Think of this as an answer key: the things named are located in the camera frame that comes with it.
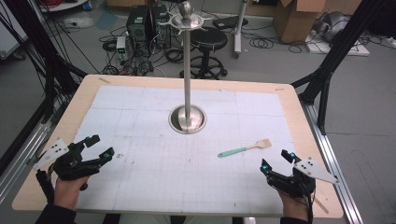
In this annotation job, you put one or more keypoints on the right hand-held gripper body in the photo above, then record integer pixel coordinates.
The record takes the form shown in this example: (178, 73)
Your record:
(297, 182)

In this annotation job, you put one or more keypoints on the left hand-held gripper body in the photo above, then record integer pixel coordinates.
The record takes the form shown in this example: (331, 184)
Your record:
(70, 166)

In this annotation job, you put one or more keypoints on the silver metal hook stand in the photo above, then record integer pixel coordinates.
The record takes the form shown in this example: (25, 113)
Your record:
(186, 81)

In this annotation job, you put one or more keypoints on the person's right hand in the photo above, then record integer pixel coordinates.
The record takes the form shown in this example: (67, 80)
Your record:
(294, 207)

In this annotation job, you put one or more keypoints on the person's left hand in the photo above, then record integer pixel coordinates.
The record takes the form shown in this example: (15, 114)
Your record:
(67, 191)

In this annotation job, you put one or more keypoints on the thin wooden stick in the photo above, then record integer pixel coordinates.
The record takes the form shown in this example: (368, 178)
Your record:
(321, 206)

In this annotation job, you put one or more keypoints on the white gridded mat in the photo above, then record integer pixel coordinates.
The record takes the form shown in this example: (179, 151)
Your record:
(162, 183)

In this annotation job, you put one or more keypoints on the small white power box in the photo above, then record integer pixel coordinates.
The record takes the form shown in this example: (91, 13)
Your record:
(121, 43)

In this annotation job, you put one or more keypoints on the black computer tower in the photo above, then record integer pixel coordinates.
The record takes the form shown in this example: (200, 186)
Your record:
(160, 21)
(138, 26)

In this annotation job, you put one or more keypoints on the white floor board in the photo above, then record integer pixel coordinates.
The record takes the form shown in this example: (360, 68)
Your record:
(358, 49)

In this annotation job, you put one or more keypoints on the brown cardboard box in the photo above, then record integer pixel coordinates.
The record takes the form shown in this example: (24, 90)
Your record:
(294, 21)

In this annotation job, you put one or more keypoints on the white stand pole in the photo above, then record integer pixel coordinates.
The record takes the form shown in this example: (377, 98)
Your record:
(239, 31)

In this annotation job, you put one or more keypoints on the grey round helmet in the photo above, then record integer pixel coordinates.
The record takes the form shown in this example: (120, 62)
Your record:
(333, 26)

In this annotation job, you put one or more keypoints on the black round stool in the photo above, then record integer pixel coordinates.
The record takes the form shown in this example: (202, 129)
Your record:
(208, 39)

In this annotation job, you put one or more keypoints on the flat black device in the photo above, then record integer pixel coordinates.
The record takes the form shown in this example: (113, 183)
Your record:
(229, 21)

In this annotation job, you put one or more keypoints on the aluminium rail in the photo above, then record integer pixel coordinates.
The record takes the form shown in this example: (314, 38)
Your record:
(339, 174)
(18, 161)

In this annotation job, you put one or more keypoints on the black frame struts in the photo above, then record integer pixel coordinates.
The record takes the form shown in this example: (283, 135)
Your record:
(336, 53)
(46, 62)

